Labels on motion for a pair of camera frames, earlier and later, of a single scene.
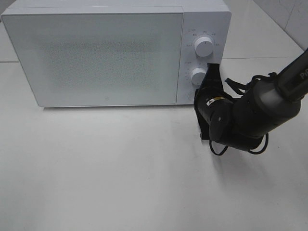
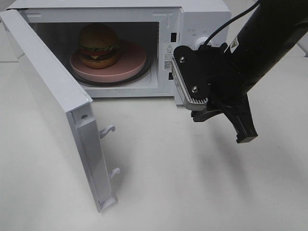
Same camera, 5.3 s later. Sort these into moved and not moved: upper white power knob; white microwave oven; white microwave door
Moved: white microwave door
Not moved: white microwave oven; upper white power knob
